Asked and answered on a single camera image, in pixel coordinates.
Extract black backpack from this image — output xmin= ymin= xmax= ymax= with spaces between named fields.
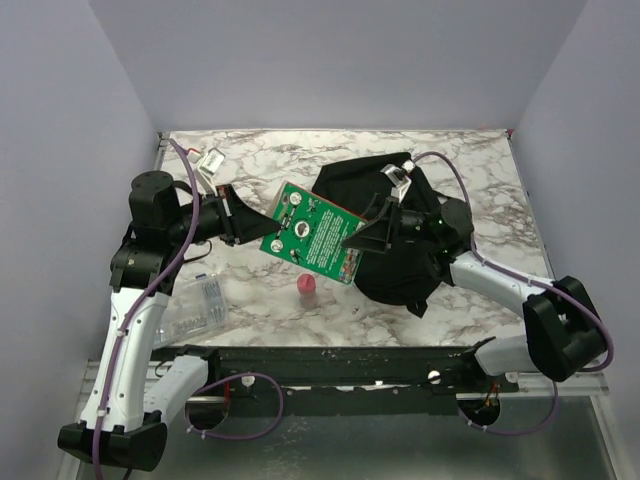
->
xmin=312 ymin=152 xmax=474 ymax=318

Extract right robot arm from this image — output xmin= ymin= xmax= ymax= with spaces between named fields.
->
xmin=342 ymin=197 xmax=611 ymax=392

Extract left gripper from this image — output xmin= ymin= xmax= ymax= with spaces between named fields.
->
xmin=168 ymin=182 xmax=282 ymax=246

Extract clear plastic box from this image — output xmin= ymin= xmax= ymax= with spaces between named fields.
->
xmin=153 ymin=274 xmax=228 ymax=349

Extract pink lidded bottle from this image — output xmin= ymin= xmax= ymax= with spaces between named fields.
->
xmin=296 ymin=274 xmax=317 ymax=309

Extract aluminium frame rail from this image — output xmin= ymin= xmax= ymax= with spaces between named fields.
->
xmin=506 ymin=372 xmax=609 ymax=397

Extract green picture book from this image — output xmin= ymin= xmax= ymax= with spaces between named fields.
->
xmin=260 ymin=182 xmax=364 ymax=285

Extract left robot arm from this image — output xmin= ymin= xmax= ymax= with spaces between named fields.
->
xmin=58 ymin=171 xmax=279 ymax=474

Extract black mounting rail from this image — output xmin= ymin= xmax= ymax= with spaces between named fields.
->
xmin=151 ymin=345 xmax=519 ymax=423

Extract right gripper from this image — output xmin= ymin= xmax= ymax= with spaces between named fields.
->
xmin=337 ymin=195 xmax=442 ymax=254

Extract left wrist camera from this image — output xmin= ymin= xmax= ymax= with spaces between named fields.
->
xmin=187 ymin=148 xmax=226 ymax=194

